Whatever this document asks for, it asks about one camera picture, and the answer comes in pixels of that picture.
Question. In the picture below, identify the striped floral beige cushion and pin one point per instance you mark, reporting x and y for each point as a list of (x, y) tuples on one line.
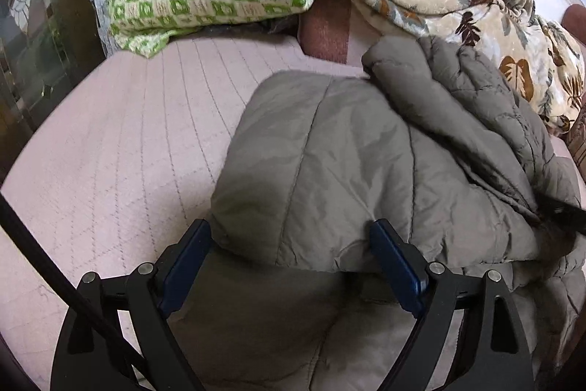
[(579, 139)]

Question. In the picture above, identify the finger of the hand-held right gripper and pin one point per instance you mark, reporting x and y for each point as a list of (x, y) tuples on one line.
[(572, 217)]

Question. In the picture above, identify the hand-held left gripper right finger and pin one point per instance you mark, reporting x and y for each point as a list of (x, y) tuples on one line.
[(398, 267)]

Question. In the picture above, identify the olive padded jacket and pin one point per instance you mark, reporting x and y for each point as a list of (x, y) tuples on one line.
[(343, 166)]

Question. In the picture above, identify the pink quilted sofa cover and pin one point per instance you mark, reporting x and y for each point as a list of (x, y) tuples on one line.
[(114, 143)]

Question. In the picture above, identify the glass door wooden cabinet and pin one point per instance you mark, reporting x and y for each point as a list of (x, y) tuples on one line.
[(46, 52)]

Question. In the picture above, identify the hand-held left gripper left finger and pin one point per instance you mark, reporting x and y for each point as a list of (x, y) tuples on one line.
[(183, 276)]

